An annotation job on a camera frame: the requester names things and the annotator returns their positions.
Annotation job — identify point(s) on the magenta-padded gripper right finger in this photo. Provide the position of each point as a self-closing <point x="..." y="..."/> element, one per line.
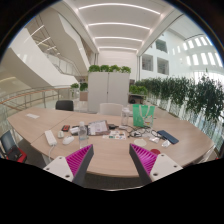
<point x="146" y="160"/>

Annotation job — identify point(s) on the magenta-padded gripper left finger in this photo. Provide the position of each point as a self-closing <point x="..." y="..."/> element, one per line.
<point x="78" y="160"/>

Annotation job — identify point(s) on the clear plastic water bottle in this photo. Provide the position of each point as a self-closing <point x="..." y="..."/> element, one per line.
<point x="82" y="136"/>

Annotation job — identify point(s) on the white computer mouse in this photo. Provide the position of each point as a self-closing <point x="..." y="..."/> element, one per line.
<point x="68" y="140"/>

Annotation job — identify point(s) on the clear plastic packet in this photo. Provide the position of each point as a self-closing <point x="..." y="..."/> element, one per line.
<point x="166" y="143"/>

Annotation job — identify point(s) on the small white box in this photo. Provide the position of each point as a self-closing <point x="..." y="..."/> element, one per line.
<point x="74" y="130"/>

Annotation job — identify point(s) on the small white charger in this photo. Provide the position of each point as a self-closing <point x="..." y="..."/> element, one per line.
<point x="60" y="134"/>

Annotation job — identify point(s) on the dark blue keyboard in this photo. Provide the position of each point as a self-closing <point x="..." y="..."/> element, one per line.
<point x="167" y="136"/>

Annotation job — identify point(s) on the red and black phone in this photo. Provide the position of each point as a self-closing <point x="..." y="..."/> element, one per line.
<point x="65" y="128"/>

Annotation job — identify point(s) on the white power strip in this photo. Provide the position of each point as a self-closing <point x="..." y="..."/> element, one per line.
<point x="50" y="137"/>

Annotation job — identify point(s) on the brown book with white cover sheet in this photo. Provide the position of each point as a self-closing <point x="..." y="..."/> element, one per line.
<point x="97" y="127"/>

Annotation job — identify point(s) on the colourful sticker sheet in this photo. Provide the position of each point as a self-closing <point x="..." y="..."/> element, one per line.
<point x="115" y="135"/>

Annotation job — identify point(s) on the green tote bag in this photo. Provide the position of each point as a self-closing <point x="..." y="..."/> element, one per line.
<point x="142" y="115"/>

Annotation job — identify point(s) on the tall clear tumbler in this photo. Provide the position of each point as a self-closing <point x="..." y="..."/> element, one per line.
<point x="125" y="117"/>

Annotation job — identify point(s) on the black power adapter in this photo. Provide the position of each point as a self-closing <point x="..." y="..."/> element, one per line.
<point x="112" y="126"/>

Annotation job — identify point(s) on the black office chair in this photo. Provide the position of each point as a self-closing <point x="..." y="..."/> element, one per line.
<point x="64" y="105"/>

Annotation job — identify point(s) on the white chair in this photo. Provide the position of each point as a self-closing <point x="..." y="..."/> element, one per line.
<point x="111" y="109"/>

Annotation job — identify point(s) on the black chair with red item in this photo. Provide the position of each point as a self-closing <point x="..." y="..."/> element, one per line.
<point x="10" y="146"/>

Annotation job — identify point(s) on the small potted green plant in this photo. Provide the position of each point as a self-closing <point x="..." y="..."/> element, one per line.
<point x="80" y="86"/>

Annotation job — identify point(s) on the white cabinet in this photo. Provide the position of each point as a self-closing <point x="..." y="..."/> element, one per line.
<point x="108" y="90"/>

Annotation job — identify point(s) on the row of tall green plants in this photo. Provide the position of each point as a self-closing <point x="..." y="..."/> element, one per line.
<point x="186" y="91"/>

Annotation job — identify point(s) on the glass balustrade with handrail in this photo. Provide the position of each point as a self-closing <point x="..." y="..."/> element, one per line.
<point x="30" y="96"/>

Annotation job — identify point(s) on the green plants atop cabinet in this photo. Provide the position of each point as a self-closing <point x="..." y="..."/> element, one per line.
<point x="108" y="68"/>

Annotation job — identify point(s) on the ceiling light strips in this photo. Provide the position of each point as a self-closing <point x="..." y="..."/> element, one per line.
<point x="118" y="25"/>

